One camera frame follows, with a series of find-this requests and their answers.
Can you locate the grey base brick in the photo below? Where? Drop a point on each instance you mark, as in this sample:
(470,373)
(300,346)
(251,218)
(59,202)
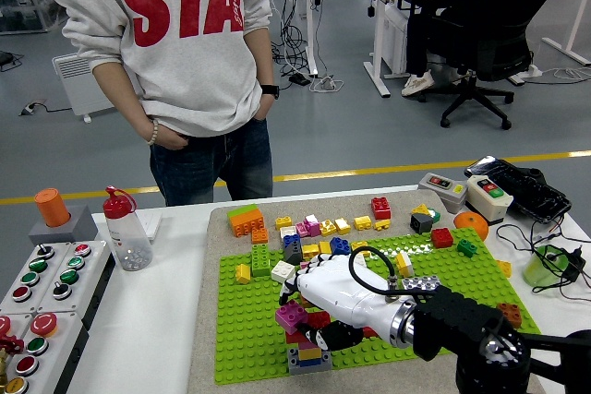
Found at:
(309,369)

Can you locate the person's left forearm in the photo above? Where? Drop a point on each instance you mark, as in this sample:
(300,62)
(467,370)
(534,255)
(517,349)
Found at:
(261,62)

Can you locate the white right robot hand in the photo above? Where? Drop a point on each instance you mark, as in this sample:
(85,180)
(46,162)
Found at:
(341,292)

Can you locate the black office chair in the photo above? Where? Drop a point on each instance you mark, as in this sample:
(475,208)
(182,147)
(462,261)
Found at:
(508,6)

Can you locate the white square brick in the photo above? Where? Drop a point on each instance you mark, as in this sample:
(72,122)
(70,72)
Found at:
(281,272)

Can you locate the orange fruit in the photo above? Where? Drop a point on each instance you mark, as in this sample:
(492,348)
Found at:
(471,225)

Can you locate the floor socket box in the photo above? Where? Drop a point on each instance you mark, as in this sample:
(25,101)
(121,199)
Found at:
(30,108)

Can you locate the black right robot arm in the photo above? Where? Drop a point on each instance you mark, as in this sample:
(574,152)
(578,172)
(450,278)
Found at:
(461,320)

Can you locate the orange cylinder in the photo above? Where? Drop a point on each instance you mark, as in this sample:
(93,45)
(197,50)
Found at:
(51,209)

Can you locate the white computer case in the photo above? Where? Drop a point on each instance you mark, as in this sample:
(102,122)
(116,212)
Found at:
(392,39)

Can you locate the grey switch box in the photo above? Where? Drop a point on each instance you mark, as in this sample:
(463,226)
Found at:
(443,195)

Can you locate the large red brick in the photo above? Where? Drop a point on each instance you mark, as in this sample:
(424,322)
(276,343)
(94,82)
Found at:
(319,320)

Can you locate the white and yellow brick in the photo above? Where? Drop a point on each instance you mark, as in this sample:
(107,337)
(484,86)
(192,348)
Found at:
(405,265)

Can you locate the clear bottle red cap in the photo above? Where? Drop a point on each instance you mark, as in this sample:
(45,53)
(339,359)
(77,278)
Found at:
(127,237)

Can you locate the green plastic cup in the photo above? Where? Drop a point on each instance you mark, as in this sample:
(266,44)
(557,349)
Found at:
(533,271)

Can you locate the grey block holder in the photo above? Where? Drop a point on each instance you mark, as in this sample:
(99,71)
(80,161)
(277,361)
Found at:
(80,228)

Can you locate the white switch box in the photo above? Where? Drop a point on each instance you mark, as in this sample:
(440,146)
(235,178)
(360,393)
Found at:
(489,207)

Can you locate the thin yellow brick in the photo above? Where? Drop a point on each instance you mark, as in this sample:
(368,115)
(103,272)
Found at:
(309,354)

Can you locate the person's right hand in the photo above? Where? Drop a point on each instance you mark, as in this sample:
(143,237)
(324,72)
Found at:
(170,138)

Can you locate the person's left hand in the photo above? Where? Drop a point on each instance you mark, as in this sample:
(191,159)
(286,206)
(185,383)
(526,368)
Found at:
(266,105)

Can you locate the person's right forearm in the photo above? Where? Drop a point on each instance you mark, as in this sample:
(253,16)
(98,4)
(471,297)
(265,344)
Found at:
(124,99)

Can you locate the tall green brick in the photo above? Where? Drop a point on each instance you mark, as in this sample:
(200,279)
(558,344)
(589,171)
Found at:
(261,260)

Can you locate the white panel heater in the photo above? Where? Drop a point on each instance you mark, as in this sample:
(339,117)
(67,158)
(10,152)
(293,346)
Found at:
(76,85)

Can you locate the small green brick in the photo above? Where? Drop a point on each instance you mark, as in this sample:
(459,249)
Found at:
(435,217)

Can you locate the pink and white brick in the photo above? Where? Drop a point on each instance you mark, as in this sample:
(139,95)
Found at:
(313,226)

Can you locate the person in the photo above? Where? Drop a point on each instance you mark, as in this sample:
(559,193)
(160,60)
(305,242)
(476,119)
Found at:
(418,48)
(194,89)

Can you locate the black wristwatch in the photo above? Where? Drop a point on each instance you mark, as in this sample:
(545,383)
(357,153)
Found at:
(270,89)

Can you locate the yellow wedge brick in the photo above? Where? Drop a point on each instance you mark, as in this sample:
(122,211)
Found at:
(420,210)

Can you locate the white wall switch plate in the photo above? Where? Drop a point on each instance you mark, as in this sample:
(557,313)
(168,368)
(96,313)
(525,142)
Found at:
(152,223)

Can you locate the small orange brick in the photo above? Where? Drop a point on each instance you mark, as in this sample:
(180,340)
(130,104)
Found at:
(259,236)

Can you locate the clear storage crate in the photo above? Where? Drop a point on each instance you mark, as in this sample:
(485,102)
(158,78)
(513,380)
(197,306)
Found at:
(27,6)

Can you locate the green studded baseplate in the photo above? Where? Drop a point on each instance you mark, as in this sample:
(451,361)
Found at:
(249,320)

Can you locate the long grey brick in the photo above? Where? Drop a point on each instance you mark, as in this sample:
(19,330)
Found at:
(422,282)

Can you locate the grey-brown table mat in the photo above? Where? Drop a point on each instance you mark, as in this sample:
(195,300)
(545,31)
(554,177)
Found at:
(203,320)

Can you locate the lime green flat brick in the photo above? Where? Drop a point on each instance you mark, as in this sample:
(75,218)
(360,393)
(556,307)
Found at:
(241,210)

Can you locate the dark grey sloped brick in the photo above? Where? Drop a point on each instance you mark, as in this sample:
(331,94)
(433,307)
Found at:
(293,254)

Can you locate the small yellow brick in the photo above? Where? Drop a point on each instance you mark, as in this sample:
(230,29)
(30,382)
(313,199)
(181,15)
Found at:
(382,225)

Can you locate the white push-button box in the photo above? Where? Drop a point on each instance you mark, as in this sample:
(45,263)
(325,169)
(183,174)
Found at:
(3,325)
(69,276)
(37,345)
(29,278)

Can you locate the thin pink brick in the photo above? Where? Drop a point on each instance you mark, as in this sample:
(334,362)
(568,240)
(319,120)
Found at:
(302,346)

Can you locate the thin blue brick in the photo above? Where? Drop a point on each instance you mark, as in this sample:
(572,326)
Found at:
(309,361)

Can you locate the pink square brick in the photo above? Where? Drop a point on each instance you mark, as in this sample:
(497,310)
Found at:
(291,315)

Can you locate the brass fitting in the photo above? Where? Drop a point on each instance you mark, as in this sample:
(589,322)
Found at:
(3,366)

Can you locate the black power brick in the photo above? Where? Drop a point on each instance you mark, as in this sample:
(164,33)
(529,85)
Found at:
(299,79)

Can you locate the red sloped brick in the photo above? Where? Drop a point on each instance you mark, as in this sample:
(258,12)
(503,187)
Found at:
(370,332)

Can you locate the large orange brick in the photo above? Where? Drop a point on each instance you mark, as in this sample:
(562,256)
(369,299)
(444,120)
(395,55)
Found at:
(247,224)

